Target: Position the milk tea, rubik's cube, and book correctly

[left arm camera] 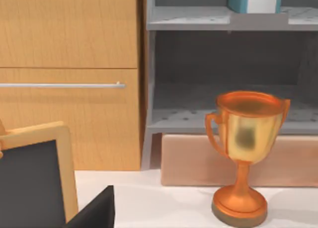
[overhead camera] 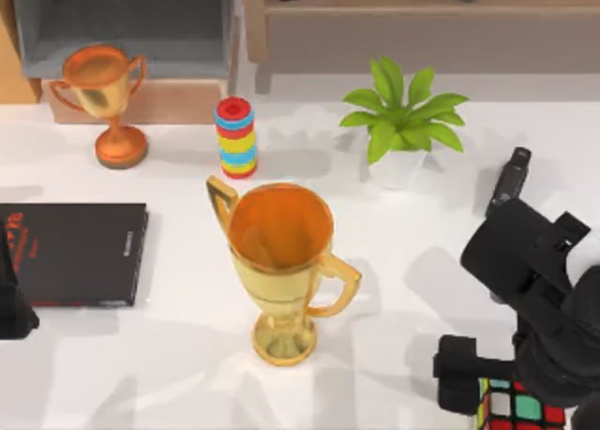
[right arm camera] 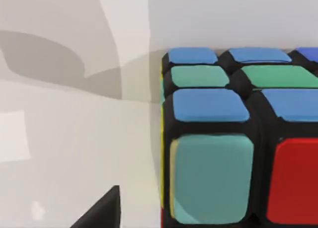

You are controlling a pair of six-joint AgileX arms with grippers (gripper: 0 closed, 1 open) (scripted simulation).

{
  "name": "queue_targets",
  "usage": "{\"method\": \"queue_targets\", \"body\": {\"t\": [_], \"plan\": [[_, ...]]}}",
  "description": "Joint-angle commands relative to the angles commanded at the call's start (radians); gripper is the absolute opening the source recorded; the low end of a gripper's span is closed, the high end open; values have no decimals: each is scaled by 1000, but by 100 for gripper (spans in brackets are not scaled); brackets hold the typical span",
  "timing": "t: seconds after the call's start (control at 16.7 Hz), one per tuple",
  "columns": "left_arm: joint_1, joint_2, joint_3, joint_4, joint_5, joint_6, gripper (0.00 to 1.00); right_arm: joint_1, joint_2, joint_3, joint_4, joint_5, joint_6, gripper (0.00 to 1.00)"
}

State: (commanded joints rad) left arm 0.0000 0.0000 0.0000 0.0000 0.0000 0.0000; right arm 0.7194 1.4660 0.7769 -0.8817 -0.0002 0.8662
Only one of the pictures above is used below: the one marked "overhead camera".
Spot green plant in white pot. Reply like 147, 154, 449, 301
337, 55, 470, 190

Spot multicoloured puzzle cube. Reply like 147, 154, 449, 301
472, 377, 571, 430

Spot wooden open shelf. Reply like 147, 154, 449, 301
247, 0, 600, 95

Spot stack of coloured rings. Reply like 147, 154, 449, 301
213, 96, 258, 179

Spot bronze trophy with dark base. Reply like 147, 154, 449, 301
49, 44, 150, 171

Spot black book with red print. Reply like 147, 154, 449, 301
0, 202, 149, 308

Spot wooden cupboard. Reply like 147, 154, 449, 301
0, 0, 44, 106

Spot gold trophy with two handles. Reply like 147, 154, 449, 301
204, 175, 363, 368

